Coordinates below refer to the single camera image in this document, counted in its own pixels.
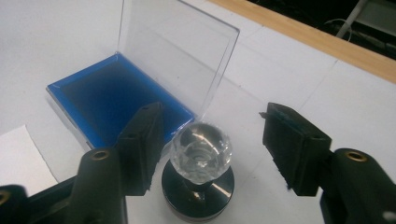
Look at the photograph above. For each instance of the blue ink pad clear case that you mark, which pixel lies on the blue ink pad clear case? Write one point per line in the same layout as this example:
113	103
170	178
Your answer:
109	93

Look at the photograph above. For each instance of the white metal pole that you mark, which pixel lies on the white metal pole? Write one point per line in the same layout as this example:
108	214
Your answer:
350	18

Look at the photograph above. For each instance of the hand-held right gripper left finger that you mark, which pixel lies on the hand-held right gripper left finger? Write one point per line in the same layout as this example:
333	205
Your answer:
140	155

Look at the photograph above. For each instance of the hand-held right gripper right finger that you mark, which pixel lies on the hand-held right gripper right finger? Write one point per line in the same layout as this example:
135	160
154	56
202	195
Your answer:
295	149

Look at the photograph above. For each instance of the white paper sheet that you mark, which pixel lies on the white paper sheet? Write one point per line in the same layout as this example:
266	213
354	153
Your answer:
18	155

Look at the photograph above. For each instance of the black round stamp clear knob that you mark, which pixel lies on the black round stamp clear knob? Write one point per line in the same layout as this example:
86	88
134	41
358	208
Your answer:
199	149

